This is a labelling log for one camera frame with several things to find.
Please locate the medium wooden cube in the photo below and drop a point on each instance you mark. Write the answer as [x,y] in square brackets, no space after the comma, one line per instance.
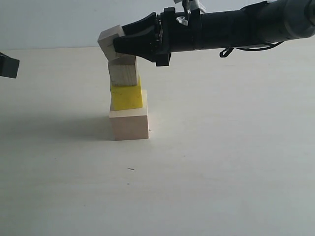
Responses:
[123,71]

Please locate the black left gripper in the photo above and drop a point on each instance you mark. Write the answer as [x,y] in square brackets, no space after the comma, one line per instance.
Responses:
[8,66]

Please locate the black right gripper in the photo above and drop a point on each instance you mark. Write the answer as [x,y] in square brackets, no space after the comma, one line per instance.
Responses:
[180,32]

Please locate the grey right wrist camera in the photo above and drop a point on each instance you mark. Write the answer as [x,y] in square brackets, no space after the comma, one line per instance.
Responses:
[189,6]

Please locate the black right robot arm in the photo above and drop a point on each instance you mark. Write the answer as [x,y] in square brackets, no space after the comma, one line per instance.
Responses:
[256,27]

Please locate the yellow cube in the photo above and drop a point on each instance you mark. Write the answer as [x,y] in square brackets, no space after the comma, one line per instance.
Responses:
[127,97]

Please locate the small wooden cube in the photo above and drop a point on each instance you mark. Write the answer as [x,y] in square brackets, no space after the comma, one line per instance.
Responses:
[105,41]

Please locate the large light wooden cube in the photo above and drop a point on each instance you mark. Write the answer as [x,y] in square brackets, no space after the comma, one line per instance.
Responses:
[131,124]

